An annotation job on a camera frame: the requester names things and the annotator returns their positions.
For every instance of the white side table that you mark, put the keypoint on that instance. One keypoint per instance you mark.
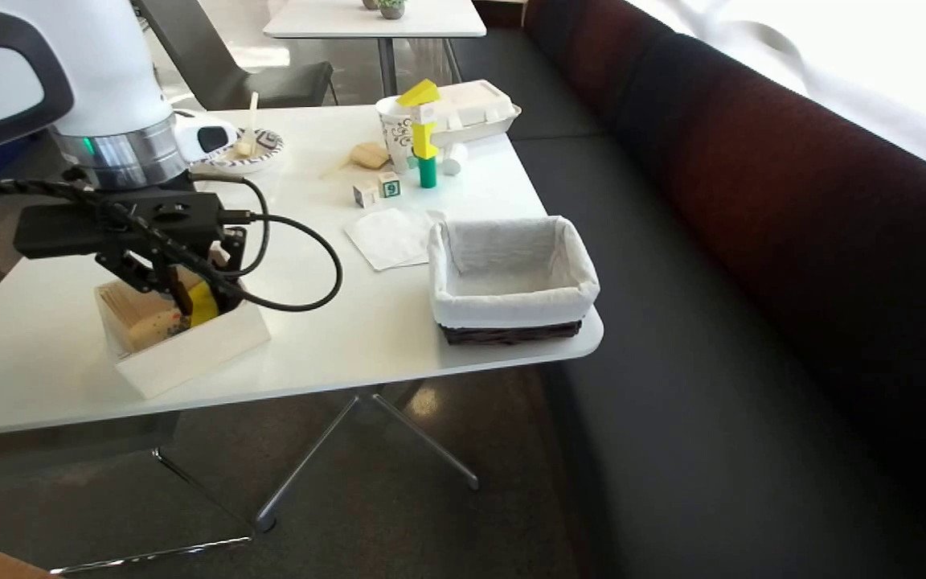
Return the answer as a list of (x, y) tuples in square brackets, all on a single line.
[(379, 22)]

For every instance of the green cup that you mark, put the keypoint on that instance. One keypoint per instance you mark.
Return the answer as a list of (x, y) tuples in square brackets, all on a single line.
[(386, 8)]

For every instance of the metal table legs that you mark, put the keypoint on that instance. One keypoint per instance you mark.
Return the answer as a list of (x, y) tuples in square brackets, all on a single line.
[(313, 456)]

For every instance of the white wooden box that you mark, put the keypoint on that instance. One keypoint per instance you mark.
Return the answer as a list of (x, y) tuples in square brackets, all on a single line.
[(195, 355)]

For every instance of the small white item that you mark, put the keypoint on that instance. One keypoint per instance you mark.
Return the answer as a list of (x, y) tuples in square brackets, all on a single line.
[(453, 162)]

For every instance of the white takeout container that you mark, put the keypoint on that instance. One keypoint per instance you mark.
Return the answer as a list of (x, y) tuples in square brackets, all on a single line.
[(474, 106)]

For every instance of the tan cookie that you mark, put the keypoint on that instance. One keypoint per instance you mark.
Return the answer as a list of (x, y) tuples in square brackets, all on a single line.
[(372, 156)]

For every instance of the small dark patterned cube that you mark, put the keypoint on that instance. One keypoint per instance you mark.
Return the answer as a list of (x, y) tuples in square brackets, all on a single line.
[(390, 189)]

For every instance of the green cylinder block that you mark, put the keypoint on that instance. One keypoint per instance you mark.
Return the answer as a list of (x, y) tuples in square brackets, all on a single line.
[(430, 172)]

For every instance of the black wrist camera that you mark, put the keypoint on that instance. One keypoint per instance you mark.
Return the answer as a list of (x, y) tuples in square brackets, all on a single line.
[(66, 230)]

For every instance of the small white cube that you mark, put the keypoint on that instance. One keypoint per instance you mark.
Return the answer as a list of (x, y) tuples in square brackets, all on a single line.
[(366, 196)]

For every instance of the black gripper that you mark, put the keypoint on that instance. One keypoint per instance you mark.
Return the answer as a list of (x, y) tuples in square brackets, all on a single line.
[(207, 262)]

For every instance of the blue patterned paper bowl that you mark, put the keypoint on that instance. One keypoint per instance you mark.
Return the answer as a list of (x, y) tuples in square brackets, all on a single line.
[(257, 148)]

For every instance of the black chair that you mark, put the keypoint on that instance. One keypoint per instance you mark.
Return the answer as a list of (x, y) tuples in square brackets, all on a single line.
[(272, 86)]

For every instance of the dark bench sofa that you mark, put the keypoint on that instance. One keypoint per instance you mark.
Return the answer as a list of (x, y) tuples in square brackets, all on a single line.
[(787, 323)]

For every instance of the yellow wedge block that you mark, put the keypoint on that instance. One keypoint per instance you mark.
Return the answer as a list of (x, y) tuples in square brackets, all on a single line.
[(420, 93)]

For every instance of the white paper napkin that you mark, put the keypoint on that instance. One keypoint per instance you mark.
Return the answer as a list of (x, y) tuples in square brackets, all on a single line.
[(386, 238)]

